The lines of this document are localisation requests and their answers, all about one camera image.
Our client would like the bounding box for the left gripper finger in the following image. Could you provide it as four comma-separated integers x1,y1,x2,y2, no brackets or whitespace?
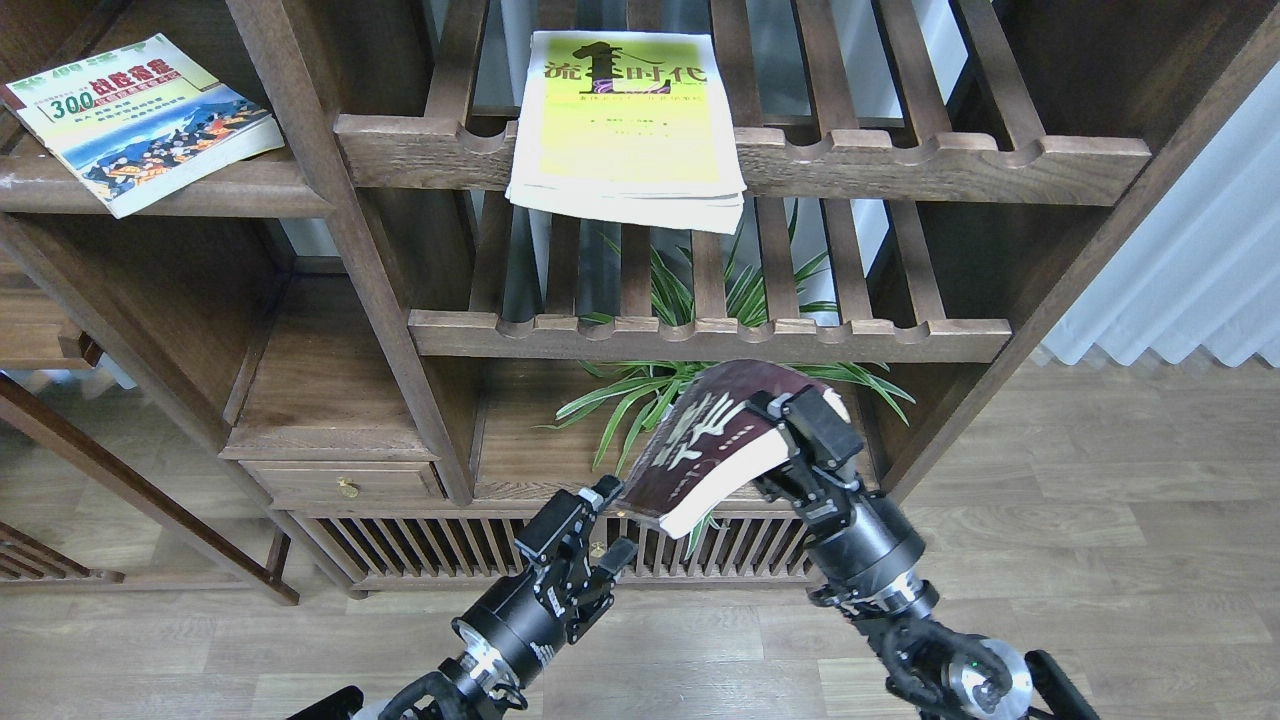
590,537,637,591
515,477,625,566

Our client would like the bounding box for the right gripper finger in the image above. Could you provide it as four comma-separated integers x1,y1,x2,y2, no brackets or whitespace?
748,386,865,480

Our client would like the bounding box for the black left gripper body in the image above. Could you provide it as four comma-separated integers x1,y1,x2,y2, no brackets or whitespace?
453,557,616,682

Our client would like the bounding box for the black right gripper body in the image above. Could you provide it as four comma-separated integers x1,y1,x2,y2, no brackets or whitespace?
755,470,931,611

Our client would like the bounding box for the maroon cover book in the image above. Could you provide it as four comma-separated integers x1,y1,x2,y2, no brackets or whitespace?
614,359,851,539

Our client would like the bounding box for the yellow green cover book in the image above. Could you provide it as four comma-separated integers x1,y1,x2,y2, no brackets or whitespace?
506,29,745,234

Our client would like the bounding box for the white blue illustrated book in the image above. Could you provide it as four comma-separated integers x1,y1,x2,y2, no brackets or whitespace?
3,35,284,219

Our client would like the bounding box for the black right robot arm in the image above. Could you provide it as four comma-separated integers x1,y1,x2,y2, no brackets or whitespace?
748,387,1096,719

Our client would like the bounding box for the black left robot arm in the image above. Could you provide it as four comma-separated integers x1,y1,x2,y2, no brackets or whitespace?
294,475,637,719

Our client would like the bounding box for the green spider plant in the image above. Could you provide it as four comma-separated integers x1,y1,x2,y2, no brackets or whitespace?
545,195,916,559

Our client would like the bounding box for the brass drawer knob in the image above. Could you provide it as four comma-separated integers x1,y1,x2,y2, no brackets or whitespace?
337,477,360,498

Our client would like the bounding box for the dark wooden bookshelf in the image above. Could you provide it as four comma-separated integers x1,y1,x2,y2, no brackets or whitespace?
3,1,1277,597

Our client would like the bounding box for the white pleated curtain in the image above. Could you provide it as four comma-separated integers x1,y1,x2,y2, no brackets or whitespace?
1039,68,1279,366

